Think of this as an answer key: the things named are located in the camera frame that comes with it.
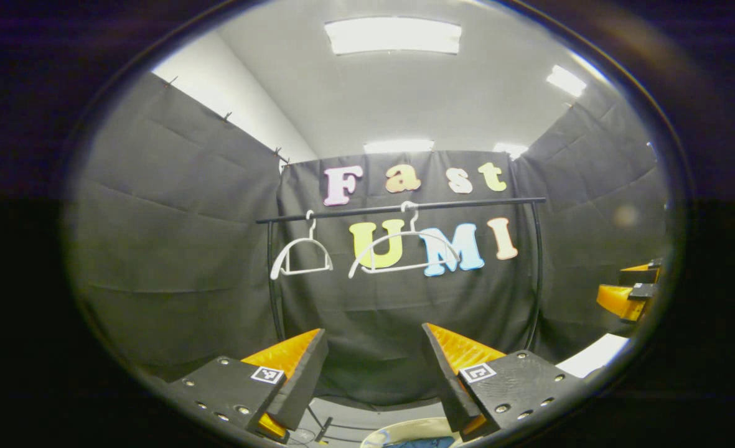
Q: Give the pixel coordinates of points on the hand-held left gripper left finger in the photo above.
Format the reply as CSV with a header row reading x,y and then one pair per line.
x,y
302,386

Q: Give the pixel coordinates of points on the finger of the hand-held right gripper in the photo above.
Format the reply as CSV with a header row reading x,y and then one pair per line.
x,y
641,272
616,300

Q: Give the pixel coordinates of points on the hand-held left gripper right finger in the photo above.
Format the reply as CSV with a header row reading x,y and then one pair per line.
x,y
445,379

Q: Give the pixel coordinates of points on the beige laundry hamper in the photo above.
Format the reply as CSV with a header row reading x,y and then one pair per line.
x,y
404,428

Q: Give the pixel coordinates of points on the white clothes hanger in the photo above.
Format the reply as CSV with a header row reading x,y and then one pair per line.
x,y
308,272
411,232

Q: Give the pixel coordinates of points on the black clothes rack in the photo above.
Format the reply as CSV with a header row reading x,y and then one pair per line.
x,y
498,202

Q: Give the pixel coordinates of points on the white flat panel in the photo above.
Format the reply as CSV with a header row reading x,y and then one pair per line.
x,y
591,356

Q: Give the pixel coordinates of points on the ceiling light panel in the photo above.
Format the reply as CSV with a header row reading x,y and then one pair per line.
x,y
566,81
392,35
510,149
398,146

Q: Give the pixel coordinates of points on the black backdrop cloth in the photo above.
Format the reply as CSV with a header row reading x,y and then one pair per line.
x,y
174,249

